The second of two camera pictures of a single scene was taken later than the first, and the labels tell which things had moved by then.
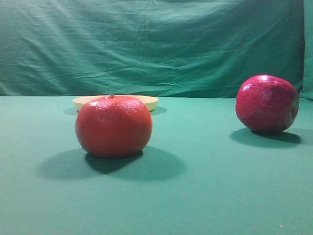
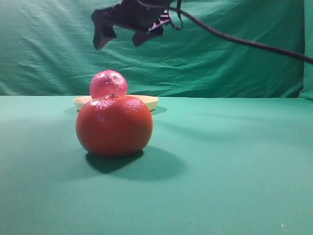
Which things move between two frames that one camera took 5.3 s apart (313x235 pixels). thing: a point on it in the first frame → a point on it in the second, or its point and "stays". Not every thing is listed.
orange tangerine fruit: [114, 126] stays
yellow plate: [151, 101] stays
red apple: [267, 104] → [108, 83]
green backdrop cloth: [169, 48] stays
